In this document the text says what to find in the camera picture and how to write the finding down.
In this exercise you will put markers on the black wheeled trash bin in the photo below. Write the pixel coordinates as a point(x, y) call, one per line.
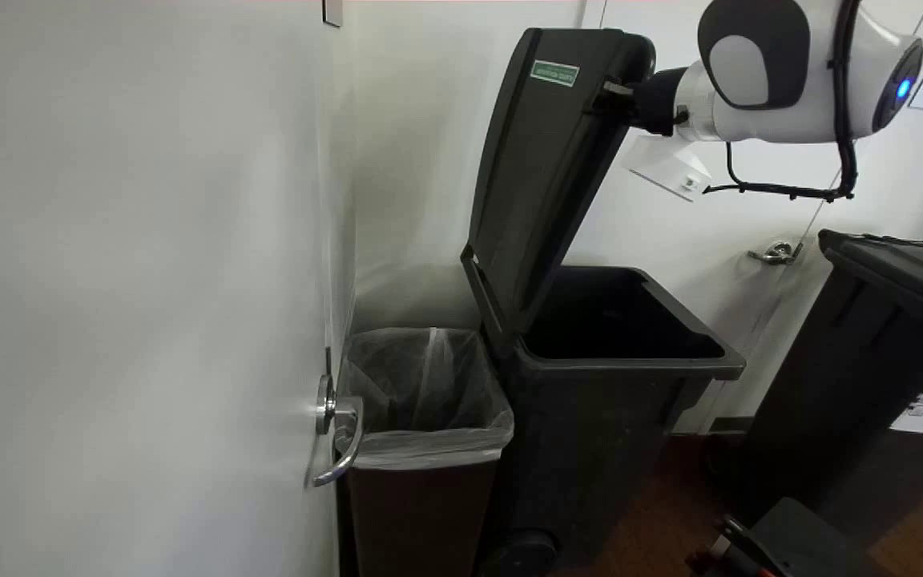
point(599, 382)

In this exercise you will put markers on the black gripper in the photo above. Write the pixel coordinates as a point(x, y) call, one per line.
point(646, 105)

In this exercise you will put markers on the silver near door handle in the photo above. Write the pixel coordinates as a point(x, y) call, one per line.
point(337, 428)

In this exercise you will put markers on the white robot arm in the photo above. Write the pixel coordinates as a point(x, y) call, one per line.
point(781, 71)

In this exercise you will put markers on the white wall plate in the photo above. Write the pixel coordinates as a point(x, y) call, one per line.
point(669, 164)

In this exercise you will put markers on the black trash bin lid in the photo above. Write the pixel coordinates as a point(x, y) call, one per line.
point(553, 137)

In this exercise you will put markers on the small bin with plastic liner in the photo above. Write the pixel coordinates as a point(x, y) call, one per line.
point(433, 435)

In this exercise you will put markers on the silver door lever handle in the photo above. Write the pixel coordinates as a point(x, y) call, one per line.
point(776, 256)

